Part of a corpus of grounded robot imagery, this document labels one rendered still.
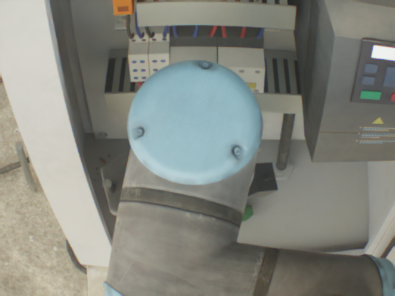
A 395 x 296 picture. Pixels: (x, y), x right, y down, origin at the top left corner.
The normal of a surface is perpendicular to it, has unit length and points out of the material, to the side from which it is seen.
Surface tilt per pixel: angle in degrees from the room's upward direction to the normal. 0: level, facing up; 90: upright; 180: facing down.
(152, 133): 9
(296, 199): 0
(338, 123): 90
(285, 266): 23
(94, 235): 90
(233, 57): 0
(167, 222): 14
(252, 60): 0
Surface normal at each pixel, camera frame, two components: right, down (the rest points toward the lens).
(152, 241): -0.27, -0.29
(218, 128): -0.03, -0.33
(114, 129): -0.01, 0.88
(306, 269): 0.06, -0.77
